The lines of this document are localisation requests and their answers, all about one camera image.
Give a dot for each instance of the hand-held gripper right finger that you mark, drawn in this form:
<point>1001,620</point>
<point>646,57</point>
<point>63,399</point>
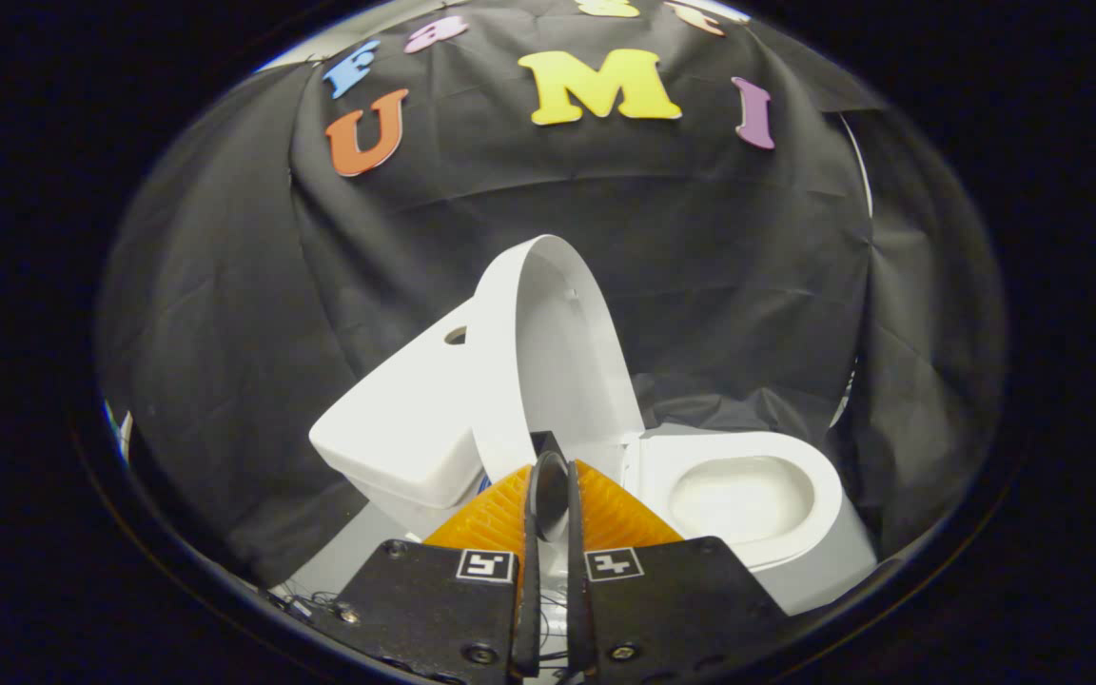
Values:
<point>672,599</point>

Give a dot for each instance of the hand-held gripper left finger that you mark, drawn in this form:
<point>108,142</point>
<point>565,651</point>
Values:
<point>434,609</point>

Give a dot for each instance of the white toilet lid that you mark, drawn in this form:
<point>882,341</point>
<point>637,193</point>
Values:
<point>557,362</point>

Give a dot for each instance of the white toilet seat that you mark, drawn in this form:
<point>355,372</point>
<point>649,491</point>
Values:
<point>672,457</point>

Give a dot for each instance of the white toilet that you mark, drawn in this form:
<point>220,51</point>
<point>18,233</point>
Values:
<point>814,580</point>

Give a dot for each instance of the white toilet tank cover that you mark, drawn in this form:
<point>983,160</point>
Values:
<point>405,409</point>

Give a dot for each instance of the black backdrop cloth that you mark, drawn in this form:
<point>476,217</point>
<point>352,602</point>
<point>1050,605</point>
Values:
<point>748,285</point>

